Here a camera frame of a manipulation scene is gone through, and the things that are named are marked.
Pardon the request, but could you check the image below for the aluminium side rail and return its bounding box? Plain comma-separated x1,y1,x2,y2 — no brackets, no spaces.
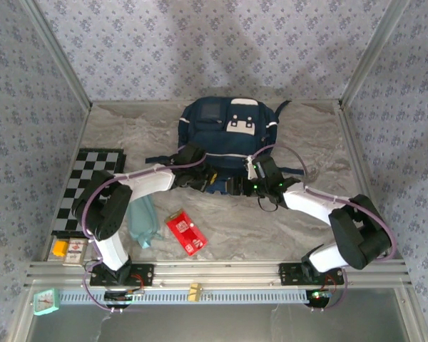
337,101,407,261

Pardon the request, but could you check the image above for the right controller board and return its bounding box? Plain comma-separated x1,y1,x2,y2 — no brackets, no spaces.
305,289,333,304

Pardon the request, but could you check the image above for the aluminium mounting rail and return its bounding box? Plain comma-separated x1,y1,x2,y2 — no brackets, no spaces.
24,259,413,289

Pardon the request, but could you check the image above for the mint green clock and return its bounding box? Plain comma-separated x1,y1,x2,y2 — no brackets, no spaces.
33,288,61,316

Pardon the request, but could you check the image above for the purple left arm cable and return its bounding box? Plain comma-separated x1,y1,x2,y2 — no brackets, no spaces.
81,144,208,314

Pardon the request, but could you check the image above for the red packet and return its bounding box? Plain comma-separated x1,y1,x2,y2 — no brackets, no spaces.
163,209,208,257

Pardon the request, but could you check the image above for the black grey checkerboard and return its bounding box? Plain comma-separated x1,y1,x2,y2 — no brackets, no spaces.
51,148,126,238

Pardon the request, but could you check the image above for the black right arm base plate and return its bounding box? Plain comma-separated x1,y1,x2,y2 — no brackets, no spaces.
278,262,345,286

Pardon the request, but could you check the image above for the left controller board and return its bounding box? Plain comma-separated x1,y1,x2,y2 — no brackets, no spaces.
104,289,146,304

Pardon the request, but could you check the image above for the playing card box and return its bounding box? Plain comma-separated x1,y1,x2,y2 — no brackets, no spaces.
63,238,89,266

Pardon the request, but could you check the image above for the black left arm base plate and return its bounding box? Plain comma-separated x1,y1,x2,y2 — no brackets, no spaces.
89,263,155,287

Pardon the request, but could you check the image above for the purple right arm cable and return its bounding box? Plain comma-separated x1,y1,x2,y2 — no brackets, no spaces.
251,144,397,313

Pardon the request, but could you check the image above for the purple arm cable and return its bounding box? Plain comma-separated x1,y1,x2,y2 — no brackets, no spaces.
81,144,208,314
251,144,397,313

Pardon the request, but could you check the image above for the controller board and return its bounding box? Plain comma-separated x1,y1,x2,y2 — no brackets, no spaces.
104,289,146,304
305,289,333,304

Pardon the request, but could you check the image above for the navy blue backpack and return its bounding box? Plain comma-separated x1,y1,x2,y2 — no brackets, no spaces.
145,95,306,195

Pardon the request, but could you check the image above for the grey slotted cable duct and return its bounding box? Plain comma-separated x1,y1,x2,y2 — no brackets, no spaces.
58,289,313,306

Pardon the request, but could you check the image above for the aluminium frame post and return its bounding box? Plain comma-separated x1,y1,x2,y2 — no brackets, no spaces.
21,0,93,108
338,0,413,108

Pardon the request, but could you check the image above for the light blue pencil case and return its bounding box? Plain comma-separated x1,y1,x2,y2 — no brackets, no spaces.
126,195,165,249

